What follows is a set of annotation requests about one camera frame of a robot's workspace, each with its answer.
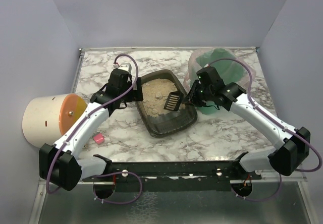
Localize black litter scoop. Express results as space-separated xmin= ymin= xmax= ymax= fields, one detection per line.
xmin=164 ymin=91 xmax=186 ymax=111

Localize dark grey litter box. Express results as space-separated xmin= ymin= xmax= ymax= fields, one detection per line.
xmin=136 ymin=70 xmax=198 ymax=138

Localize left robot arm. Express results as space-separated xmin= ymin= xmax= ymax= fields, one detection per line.
xmin=39 ymin=69 xmax=143 ymax=191

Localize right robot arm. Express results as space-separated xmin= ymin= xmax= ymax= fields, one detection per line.
xmin=182 ymin=67 xmax=310 ymax=176

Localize beige cat litter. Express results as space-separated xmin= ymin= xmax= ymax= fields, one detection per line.
xmin=142 ymin=79 xmax=177 ymax=118

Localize green trash bin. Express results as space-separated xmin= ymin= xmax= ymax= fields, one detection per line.
xmin=194 ymin=47 xmax=249 ymax=115

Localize clear plastic bin liner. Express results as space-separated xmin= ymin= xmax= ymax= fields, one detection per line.
xmin=183 ymin=48 xmax=257 ymax=93

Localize small pink object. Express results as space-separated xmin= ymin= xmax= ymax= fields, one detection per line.
xmin=93 ymin=133 xmax=104 ymax=145

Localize cream cylinder with orange lid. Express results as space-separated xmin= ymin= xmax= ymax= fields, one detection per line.
xmin=22 ymin=93 xmax=87 ymax=148

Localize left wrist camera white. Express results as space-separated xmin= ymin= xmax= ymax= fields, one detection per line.
xmin=113 ymin=63 xmax=132 ymax=74

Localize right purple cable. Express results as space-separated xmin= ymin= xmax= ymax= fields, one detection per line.
xmin=206 ymin=57 xmax=320 ymax=172

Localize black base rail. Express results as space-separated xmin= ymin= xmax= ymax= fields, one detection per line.
xmin=83 ymin=154 xmax=263 ymax=193

